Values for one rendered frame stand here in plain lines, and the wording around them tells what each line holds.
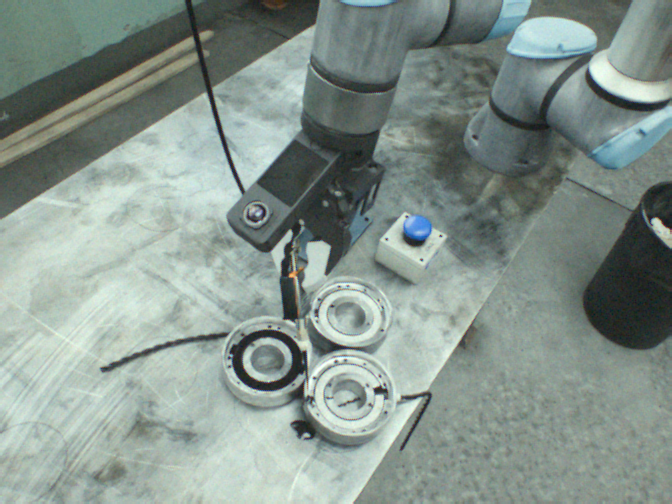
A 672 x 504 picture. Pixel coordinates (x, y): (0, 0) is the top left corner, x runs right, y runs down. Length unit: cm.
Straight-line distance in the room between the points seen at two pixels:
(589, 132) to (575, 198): 148
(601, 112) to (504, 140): 19
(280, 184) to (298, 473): 33
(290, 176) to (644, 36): 50
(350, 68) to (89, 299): 48
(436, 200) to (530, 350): 98
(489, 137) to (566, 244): 121
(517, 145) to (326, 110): 57
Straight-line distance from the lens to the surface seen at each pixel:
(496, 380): 174
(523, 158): 104
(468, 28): 51
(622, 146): 88
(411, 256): 79
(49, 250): 86
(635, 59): 85
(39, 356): 77
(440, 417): 164
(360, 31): 44
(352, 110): 47
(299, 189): 49
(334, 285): 75
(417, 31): 47
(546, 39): 93
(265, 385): 67
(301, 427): 68
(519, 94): 96
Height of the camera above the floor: 143
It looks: 50 degrees down
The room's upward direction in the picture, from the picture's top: 11 degrees clockwise
